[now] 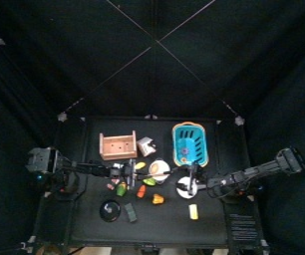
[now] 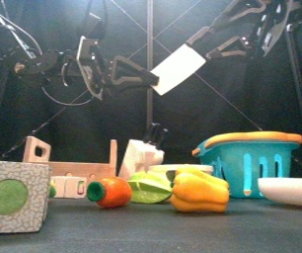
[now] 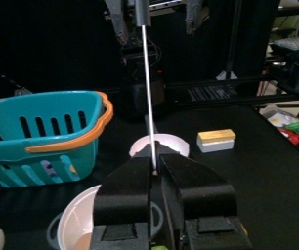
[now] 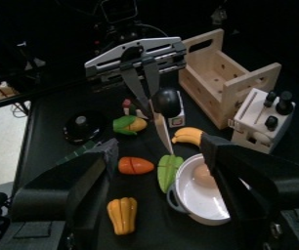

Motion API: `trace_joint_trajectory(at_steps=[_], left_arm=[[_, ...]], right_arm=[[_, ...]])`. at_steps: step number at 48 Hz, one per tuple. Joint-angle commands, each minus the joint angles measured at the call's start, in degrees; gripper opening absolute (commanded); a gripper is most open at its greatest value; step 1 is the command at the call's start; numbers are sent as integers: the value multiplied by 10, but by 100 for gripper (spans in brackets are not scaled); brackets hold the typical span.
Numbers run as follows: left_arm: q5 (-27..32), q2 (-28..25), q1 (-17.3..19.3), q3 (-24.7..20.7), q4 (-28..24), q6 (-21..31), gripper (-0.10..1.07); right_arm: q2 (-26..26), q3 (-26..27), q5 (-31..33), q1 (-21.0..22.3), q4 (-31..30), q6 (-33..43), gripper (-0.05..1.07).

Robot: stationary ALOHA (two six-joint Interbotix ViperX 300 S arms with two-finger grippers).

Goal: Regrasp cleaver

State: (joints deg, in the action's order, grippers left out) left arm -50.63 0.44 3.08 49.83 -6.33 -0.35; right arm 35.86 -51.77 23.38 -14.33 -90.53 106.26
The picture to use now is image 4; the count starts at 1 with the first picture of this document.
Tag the dark green striped toy vegetable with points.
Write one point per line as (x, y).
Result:
(78, 153)

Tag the orange toy carrot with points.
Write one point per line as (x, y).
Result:
(137, 165)

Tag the green yellow vegetable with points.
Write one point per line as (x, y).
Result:
(130, 125)

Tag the beige toy egg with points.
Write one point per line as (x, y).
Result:
(203, 175)

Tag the small red toy vegetable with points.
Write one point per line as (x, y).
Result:
(129, 104)

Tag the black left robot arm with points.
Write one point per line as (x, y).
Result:
(121, 32)

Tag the light wooden crate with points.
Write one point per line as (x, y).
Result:
(209, 78)

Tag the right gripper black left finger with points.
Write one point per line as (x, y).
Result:
(51, 198)

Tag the green toy leaf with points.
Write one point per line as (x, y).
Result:
(169, 171)

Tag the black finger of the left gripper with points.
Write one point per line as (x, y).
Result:
(153, 74)
(133, 71)

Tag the white toy pot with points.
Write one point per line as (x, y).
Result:
(199, 201)

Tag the white knife block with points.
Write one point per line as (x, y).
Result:
(261, 133)

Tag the light wooden furniture piece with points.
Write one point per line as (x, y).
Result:
(3, 91)

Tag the black pot lid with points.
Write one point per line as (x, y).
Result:
(83, 128)

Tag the yellow toy bell pepper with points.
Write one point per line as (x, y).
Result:
(123, 215)

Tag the small white toy carton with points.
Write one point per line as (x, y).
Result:
(178, 121)

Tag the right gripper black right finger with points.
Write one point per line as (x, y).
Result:
(261, 179)

